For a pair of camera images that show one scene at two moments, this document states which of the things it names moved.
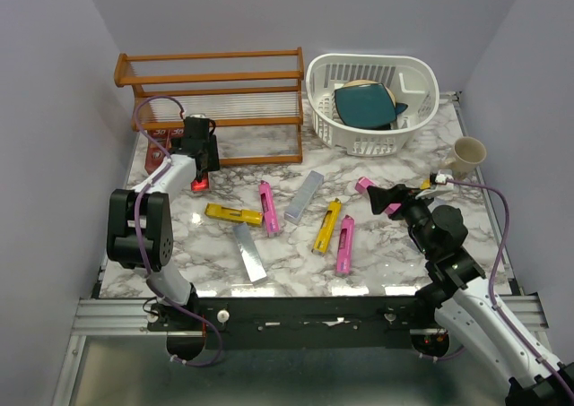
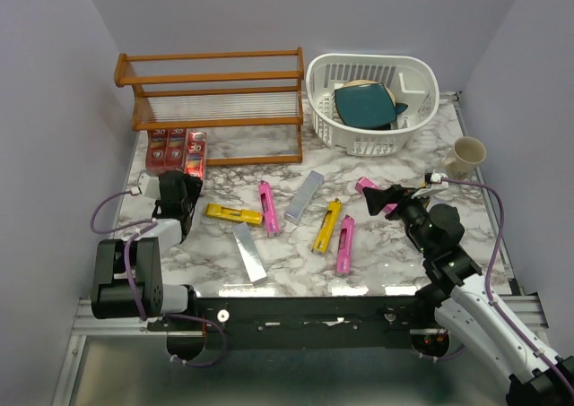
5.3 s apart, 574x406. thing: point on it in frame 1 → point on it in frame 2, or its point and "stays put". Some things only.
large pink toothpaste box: x=361 y=185 stays put
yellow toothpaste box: x=244 y=216 stays put
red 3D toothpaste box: x=154 y=153 stays put
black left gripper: x=211 y=148 → x=193 y=185
